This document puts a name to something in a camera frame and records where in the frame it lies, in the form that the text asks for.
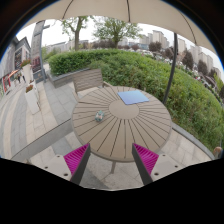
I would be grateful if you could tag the beige patio umbrella canopy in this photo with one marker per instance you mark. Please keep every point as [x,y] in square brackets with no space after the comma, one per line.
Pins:
[153,12]

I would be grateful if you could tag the green trimmed hedge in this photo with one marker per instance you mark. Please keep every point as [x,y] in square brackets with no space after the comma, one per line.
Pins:
[191,105]

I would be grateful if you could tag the white planter box near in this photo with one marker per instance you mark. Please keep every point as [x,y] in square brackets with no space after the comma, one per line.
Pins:
[32,99]

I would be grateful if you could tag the slatted wooden chair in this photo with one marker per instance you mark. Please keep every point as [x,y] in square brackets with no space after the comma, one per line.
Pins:
[87,79]

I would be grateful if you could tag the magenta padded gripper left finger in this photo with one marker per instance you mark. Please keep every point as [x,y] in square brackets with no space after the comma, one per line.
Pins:
[71,166]

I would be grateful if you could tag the white planter box far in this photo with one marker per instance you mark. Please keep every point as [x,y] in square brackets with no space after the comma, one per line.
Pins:
[27,69]

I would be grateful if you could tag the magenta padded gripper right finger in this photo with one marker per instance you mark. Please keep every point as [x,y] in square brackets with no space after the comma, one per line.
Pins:
[153,166]

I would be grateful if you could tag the round slatted wooden table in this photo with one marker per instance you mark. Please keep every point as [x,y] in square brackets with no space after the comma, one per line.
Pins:
[148,124]

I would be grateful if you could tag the blue mouse pad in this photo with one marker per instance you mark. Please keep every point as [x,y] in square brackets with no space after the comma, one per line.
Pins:
[132,97]

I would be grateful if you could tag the tall advertising sign pillar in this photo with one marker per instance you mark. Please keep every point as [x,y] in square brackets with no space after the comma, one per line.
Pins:
[36,55]

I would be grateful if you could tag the white planter box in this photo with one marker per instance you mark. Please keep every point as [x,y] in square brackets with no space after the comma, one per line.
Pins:
[32,99]
[27,69]

